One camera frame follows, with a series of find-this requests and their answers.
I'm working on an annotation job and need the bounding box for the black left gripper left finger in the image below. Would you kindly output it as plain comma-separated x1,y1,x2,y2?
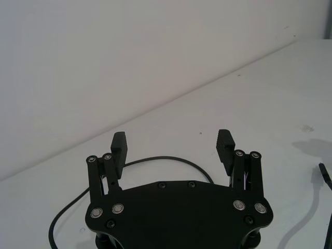
86,131,129,205

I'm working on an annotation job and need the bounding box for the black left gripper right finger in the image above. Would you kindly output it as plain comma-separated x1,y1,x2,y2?
215,129,266,202

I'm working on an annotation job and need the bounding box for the thin black cable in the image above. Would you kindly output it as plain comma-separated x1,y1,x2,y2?
48,155,214,249

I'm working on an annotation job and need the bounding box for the grey cable with black plug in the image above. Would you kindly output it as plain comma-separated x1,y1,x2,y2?
278,161,332,249

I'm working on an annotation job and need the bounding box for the dark cable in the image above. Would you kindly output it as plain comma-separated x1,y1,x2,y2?
322,206,332,249

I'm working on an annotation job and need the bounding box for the grey striped post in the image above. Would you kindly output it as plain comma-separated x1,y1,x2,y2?
325,0,332,40

